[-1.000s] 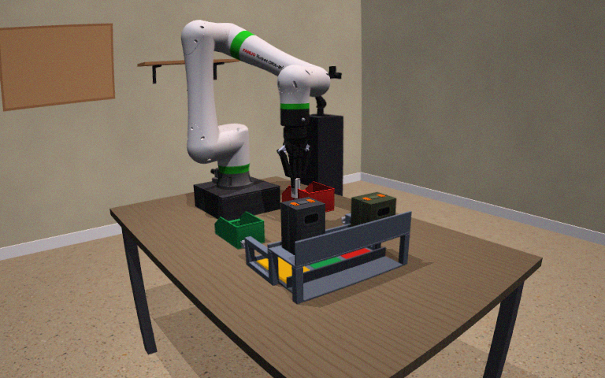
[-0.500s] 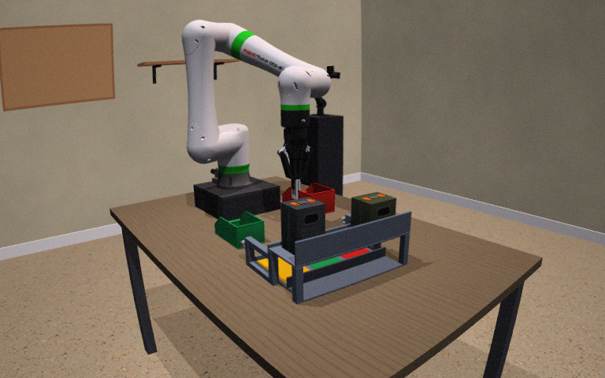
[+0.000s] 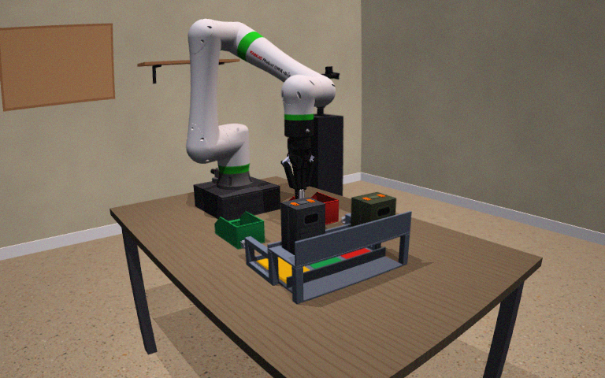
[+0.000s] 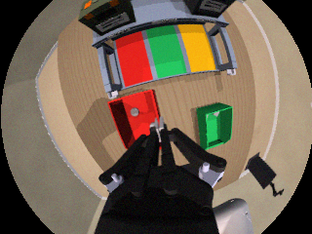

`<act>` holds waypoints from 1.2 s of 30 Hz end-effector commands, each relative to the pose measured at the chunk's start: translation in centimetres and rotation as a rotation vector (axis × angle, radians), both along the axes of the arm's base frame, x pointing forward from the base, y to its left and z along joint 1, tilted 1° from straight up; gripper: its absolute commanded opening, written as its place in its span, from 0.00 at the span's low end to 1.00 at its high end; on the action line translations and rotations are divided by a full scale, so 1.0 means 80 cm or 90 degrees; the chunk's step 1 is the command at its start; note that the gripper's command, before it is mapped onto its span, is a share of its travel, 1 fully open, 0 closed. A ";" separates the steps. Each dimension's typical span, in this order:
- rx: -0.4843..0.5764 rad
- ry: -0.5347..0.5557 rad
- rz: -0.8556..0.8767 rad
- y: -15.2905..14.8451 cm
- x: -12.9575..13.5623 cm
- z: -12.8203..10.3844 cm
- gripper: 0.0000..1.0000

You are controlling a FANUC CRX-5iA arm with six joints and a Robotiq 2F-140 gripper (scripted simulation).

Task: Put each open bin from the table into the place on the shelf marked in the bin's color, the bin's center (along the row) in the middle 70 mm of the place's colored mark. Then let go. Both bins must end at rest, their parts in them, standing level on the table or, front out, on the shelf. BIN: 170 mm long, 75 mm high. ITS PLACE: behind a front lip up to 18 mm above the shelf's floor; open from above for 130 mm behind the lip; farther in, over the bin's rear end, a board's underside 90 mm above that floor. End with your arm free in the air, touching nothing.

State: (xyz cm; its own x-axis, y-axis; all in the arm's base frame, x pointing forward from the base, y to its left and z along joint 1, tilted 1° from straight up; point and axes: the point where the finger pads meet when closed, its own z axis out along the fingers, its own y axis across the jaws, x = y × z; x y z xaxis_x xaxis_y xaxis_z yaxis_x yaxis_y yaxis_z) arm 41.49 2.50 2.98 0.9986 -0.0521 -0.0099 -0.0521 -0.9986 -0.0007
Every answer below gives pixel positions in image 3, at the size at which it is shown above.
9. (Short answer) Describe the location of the red bin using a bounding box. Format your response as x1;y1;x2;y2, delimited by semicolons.
311;192;339;224

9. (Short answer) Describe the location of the green bin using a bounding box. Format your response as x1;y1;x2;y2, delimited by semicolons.
214;212;265;249

